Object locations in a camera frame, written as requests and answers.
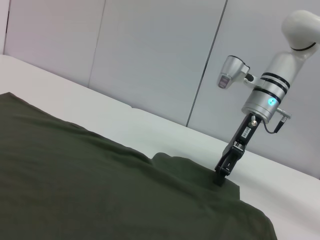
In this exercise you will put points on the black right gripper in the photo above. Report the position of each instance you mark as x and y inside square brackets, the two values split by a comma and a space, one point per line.
[246, 132]

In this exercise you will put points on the dark green t-shirt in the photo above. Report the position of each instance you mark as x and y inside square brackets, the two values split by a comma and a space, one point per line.
[75, 175]

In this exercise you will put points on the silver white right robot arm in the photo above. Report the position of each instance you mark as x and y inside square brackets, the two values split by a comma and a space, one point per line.
[265, 100]

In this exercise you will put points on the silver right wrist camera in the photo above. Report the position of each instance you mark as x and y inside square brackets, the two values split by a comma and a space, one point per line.
[230, 70]

